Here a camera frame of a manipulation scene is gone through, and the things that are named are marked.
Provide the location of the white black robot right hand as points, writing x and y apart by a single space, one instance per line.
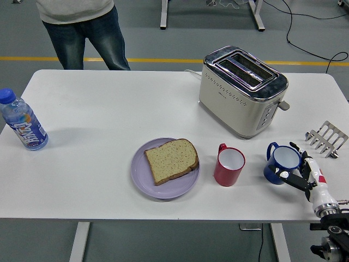
317 177

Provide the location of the blue enamel cup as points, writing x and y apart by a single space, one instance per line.
283 158

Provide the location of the red enamel cup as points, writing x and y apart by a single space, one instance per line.
226 174

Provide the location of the slice of brown bread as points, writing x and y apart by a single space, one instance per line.
170 161

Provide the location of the steel toast rack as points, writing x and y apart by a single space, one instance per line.
328 136

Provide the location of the black table control panel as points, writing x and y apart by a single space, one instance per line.
315 226

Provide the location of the cream and chrome toaster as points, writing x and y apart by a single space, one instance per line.
231 109

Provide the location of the lilac round plate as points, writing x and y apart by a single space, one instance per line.
152 188

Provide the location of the white background table leg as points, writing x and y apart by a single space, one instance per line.
257 13
163 13

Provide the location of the person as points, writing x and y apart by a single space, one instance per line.
71 32

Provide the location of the clear bottle with blue label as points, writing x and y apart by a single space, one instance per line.
26 128

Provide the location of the grey bracket under table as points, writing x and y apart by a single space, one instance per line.
249 227

